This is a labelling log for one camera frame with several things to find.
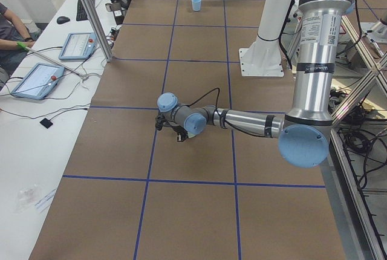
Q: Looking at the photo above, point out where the blue teach pendant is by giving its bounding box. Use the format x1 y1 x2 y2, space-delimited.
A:
58 32 97 61
11 63 65 100

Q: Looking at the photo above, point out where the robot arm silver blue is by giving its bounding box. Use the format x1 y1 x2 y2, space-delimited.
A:
156 0 354 168

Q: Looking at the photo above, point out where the light blue plastic cup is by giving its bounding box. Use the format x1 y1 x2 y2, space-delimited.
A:
191 0 202 12

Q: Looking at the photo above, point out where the metal rod green handle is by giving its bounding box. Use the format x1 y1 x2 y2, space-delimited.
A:
17 42 88 80

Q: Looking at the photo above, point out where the far blue teach pendant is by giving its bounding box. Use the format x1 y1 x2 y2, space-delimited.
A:
58 32 97 61

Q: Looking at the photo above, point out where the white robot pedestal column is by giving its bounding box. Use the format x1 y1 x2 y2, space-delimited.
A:
239 0 291 77

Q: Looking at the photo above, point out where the black computer mouse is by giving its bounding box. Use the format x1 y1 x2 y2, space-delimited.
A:
56 16 71 25

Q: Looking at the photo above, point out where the seated person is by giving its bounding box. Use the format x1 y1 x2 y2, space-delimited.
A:
1 4 37 77

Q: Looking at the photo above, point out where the clear plastic bag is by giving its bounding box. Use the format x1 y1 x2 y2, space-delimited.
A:
15 184 41 212

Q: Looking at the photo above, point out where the aluminium frame post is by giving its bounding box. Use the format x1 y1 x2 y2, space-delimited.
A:
81 0 112 62

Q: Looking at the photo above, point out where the small black square pad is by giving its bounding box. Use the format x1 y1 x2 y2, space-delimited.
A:
39 118 53 129

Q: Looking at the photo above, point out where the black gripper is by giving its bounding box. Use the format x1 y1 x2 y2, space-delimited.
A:
169 123 185 142

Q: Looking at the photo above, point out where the aluminium truss frame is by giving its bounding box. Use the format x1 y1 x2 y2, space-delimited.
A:
320 15 387 260

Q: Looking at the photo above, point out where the black keyboard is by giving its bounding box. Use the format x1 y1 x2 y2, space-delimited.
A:
76 0 95 21

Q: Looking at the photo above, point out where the mint green bowl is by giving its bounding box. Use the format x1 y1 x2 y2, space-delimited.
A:
187 132 196 138

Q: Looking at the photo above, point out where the near blue teach pendant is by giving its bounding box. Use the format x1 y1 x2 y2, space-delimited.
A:
11 63 65 100

